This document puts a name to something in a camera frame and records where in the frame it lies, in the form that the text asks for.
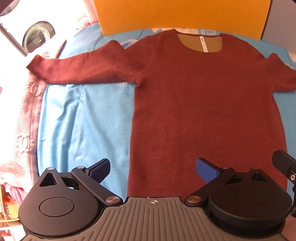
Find pink embossed quilt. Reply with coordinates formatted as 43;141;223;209
0;14;100;186

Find white washing machine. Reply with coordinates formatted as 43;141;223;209
0;0;93;56

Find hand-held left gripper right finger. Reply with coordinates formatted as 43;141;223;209
195;158;270;207

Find orange headboard panel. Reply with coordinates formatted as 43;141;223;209
92;0;271;36

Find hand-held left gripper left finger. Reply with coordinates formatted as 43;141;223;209
39;158;123;206

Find dark red sweater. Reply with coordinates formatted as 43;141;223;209
26;30;296;198

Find blue printed bed sheet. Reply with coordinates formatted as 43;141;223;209
36;23;296;193

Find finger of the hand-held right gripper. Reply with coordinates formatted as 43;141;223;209
272;150;296;184

